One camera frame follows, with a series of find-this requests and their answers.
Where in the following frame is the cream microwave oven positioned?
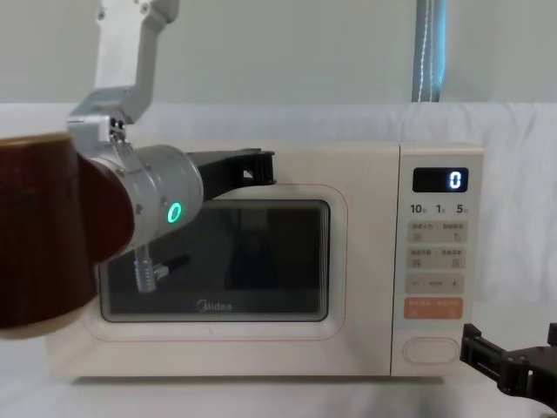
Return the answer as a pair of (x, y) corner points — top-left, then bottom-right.
(43, 139), (485, 385)

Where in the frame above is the dark cable with silver plug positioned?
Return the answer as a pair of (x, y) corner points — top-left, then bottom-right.
(132, 243), (191, 293)

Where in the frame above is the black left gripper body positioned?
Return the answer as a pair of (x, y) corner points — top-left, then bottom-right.
(186, 148), (277, 203)

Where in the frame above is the white table cloth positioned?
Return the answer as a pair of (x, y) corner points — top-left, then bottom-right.
(0, 101), (557, 418)

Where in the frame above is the grey striped post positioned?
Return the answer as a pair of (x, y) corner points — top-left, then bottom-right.
(411, 0), (449, 104)

